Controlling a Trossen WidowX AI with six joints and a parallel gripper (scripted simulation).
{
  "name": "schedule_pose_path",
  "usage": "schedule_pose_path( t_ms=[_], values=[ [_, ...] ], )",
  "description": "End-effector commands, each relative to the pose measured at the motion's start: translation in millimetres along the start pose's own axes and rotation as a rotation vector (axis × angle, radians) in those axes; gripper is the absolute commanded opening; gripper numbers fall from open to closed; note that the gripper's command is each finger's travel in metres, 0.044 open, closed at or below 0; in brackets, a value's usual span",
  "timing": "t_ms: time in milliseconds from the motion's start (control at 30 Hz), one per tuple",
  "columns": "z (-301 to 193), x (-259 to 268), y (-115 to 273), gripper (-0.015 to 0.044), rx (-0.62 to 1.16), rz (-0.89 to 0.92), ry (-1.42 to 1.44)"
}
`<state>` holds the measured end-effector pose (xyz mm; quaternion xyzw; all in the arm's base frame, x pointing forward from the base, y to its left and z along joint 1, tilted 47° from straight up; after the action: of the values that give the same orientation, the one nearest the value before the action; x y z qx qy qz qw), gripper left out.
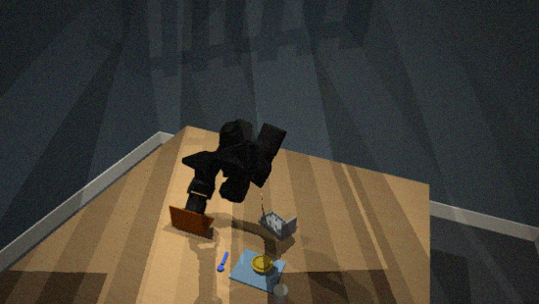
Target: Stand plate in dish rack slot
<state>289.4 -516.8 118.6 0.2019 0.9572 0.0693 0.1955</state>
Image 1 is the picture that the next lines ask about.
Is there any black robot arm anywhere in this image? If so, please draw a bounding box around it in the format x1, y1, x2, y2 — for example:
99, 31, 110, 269
182, 119, 286, 215

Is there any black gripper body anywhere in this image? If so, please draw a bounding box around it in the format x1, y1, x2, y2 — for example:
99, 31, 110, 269
194, 141, 265, 180

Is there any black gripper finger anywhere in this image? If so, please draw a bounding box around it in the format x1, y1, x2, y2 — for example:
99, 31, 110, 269
210, 142, 250, 174
182, 151, 207, 178

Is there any blue spoon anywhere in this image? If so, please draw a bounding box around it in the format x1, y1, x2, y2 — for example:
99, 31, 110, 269
218, 252, 229, 272

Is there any olive-yellow round plate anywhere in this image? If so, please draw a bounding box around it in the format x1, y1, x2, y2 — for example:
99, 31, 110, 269
251, 255, 273, 273

